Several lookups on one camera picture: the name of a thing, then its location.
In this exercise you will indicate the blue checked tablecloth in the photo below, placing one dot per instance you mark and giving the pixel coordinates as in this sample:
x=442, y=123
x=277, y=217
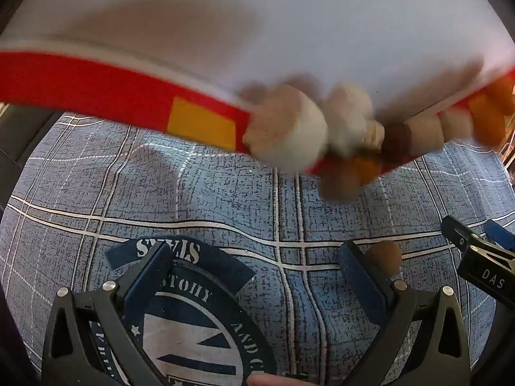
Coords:
x=161, y=193

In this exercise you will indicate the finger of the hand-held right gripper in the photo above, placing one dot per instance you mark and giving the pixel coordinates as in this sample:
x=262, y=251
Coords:
x=501, y=235
x=483, y=269

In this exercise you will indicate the pale round pastry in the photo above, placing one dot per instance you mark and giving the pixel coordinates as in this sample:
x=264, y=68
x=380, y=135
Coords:
x=281, y=128

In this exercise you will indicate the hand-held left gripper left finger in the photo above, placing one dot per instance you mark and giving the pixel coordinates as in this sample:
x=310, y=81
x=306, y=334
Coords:
x=149, y=285

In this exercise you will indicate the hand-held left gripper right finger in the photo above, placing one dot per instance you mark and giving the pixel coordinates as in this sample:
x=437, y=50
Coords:
x=360, y=285

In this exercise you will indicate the pale walnut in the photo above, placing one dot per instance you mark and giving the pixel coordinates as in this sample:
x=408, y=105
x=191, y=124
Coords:
x=424, y=130
x=374, y=133
x=456, y=122
x=346, y=112

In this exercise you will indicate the brown round fruit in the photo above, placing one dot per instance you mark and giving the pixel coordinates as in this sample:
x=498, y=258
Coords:
x=342, y=181

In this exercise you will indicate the red cardboard box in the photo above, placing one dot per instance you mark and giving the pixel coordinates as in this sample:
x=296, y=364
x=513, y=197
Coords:
x=120, y=28

